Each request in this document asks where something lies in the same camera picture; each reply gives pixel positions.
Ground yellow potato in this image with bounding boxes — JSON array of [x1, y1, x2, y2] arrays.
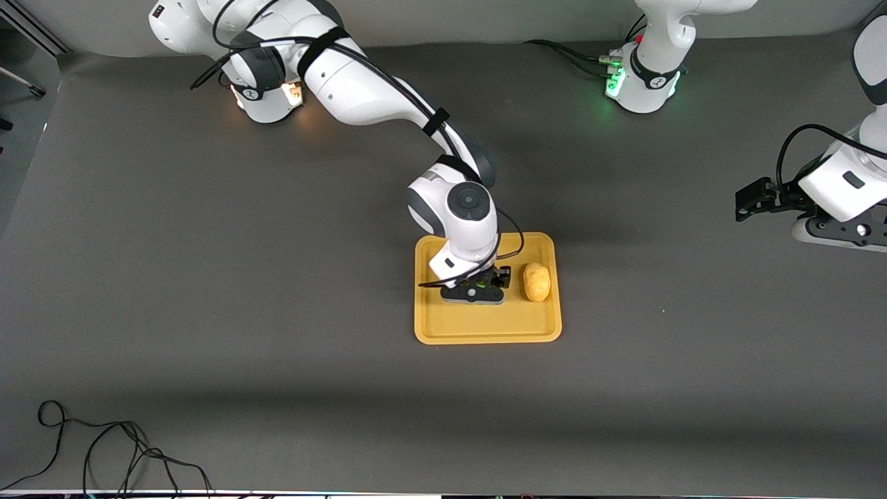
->
[[522, 262, 552, 303]]

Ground orange plastic tray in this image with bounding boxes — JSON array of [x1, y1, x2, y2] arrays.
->
[[414, 232, 562, 345]]

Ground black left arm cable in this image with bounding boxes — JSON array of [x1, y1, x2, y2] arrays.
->
[[775, 124, 887, 192]]

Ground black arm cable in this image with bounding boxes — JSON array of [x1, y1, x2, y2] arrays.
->
[[775, 124, 887, 192], [190, 0, 525, 289]]

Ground black left arm base cables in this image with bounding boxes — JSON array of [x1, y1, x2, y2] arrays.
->
[[525, 14, 649, 78]]

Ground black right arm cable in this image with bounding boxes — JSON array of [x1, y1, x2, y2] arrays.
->
[[190, 0, 525, 289]]

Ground thin black loose cable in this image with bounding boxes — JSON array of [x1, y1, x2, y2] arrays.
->
[[0, 400, 216, 494]]

